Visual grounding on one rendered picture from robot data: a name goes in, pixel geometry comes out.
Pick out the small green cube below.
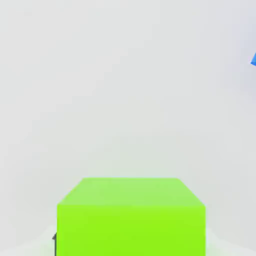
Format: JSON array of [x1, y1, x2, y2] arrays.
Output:
[[56, 177, 207, 256]]

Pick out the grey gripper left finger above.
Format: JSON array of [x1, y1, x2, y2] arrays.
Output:
[[5, 225, 58, 256]]

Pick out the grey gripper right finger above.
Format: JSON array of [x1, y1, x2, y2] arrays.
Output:
[[205, 227, 251, 256]]

